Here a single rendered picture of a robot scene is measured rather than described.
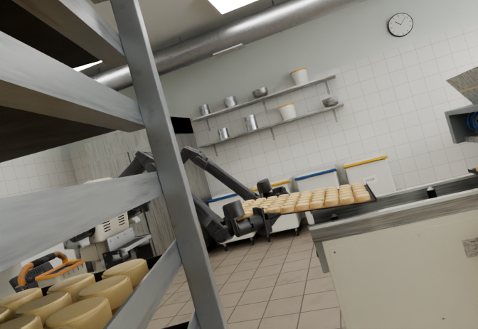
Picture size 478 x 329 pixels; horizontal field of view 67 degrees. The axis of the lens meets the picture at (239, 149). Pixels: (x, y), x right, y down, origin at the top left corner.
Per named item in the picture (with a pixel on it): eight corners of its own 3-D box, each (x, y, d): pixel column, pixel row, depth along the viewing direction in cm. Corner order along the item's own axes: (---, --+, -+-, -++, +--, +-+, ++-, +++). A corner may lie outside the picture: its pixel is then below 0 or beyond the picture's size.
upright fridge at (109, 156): (224, 242, 575) (189, 117, 579) (204, 262, 488) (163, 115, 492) (148, 259, 612) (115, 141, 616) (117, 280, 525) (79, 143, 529)
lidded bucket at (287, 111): (299, 117, 536) (294, 103, 536) (296, 116, 513) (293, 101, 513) (283, 121, 542) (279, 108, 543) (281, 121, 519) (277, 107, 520)
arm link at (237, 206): (226, 237, 139) (217, 241, 132) (217, 208, 142) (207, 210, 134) (254, 228, 135) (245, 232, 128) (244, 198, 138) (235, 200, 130)
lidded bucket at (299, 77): (311, 83, 529) (306, 69, 529) (309, 81, 506) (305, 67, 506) (294, 88, 535) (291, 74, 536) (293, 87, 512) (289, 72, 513)
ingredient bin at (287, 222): (263, 245, 493) (247, 190, 494) (271, 232, 555) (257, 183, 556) (302, 236, 479) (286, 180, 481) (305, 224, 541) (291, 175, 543)
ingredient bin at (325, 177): (309, 235, 477) (294, 178, 478) (313, 223, 538) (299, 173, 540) (351, 227, 462) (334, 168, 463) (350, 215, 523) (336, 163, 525)
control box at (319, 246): (330, 252, 167) (321, 223, 167) (331, 271, 144) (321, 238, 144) (322, 254, 168) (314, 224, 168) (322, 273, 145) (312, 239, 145)
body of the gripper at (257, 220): (265, 207, 135) (248, 212, 131) (271, 234, 135) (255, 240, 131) (255, 206, 140) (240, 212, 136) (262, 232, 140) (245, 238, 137)
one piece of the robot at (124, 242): (102, 288, 169) (90, 244, 169) (134, 267, 195) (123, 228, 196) (131, 283, 165) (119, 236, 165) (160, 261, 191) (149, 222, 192)
